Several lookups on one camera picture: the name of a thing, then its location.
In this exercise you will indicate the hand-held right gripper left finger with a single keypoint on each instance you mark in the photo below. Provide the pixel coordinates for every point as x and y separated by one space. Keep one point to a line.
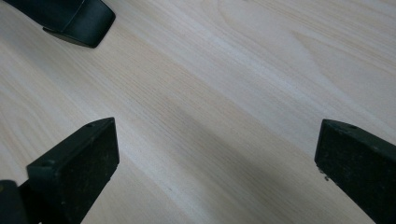
74 168

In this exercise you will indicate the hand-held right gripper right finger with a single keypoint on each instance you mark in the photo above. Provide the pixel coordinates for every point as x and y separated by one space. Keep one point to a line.
358 168

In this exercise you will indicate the black long-arm stapler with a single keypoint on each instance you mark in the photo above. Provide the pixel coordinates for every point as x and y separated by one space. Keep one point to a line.
81 18

